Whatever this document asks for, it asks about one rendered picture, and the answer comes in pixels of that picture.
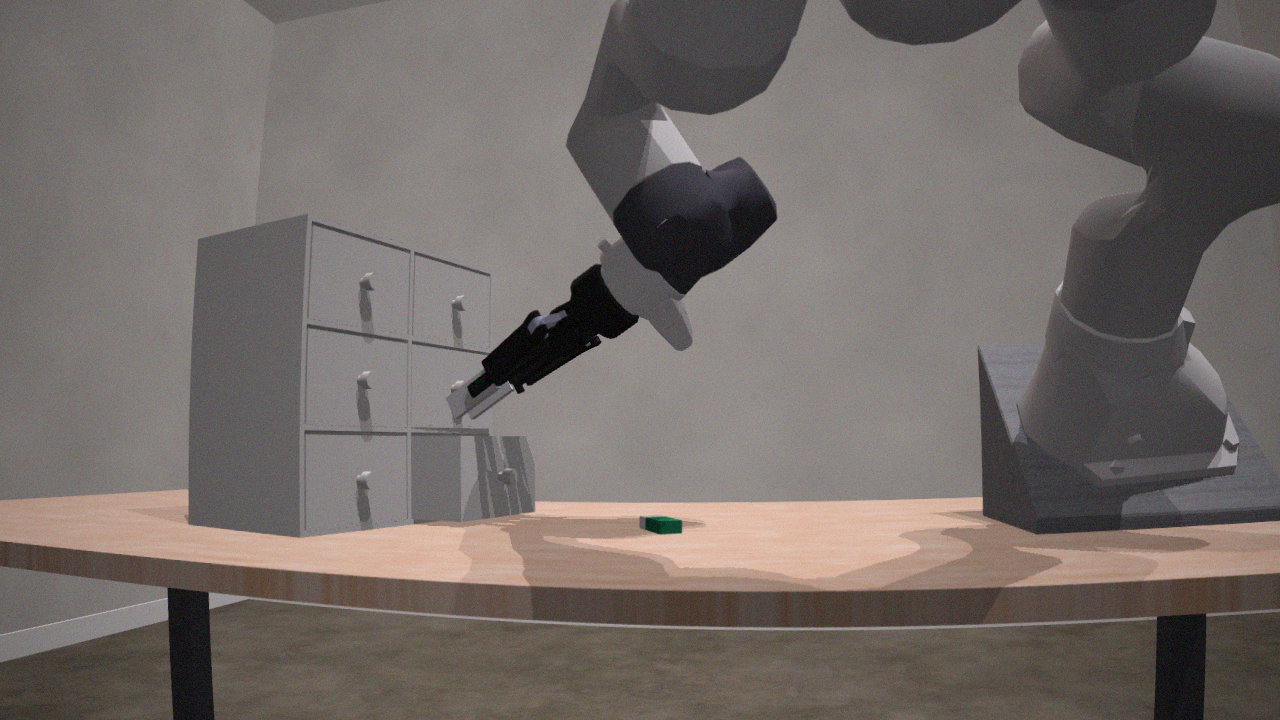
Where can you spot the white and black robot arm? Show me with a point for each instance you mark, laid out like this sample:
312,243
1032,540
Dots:
1119,393

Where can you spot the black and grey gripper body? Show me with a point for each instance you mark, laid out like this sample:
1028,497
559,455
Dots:
591,303

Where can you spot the grey chest of drawers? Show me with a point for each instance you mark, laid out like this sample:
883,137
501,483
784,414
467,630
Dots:
247,382

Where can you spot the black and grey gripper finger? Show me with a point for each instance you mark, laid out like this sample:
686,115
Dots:
528,337
538,370

